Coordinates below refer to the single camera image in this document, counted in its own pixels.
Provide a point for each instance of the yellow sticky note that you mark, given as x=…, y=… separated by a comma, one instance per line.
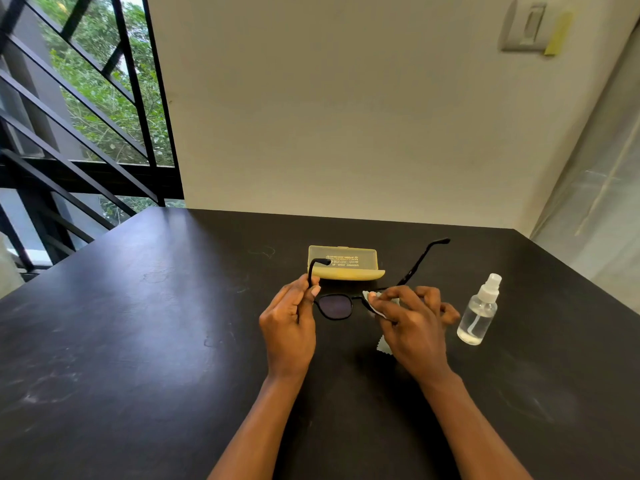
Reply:
x=559, y=34

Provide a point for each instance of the person's right middle finger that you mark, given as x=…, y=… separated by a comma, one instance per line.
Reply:
x=429, y=297

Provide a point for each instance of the white lens cleaning cloth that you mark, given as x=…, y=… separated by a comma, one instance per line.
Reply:
x=375, y=302

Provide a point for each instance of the black frame eyeglasses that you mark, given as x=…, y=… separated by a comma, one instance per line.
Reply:
x=334, y=306

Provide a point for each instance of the translucent white curtain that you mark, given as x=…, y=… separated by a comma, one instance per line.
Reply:
x=595, y=194

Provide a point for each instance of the person's left forearm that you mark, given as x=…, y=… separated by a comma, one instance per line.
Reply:
x=260, y=429

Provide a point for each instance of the yellow plastic eyeglass case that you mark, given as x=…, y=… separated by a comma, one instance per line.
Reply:
x=345, y=262

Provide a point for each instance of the person's left hand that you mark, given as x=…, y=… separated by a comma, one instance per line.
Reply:
x=287, y=334

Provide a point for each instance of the person's right forearm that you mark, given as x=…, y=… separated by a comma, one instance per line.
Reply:
x=470, y=429

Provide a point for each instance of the person's left thumb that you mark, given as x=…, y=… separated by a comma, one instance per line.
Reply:
x=310, y=302

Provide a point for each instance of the black metal window grille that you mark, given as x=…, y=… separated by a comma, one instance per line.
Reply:
x=75, y=167

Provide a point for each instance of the white wall switch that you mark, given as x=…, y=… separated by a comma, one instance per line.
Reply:
x=525, y=24

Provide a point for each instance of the person's right hand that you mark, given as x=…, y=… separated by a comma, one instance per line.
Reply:
x=417, y=339

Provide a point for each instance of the clear plastic spray bottle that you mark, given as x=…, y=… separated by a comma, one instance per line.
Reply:
x=478, y=314

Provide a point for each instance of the person's right thumb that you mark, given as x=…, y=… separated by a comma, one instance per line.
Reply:
x=382, y=327

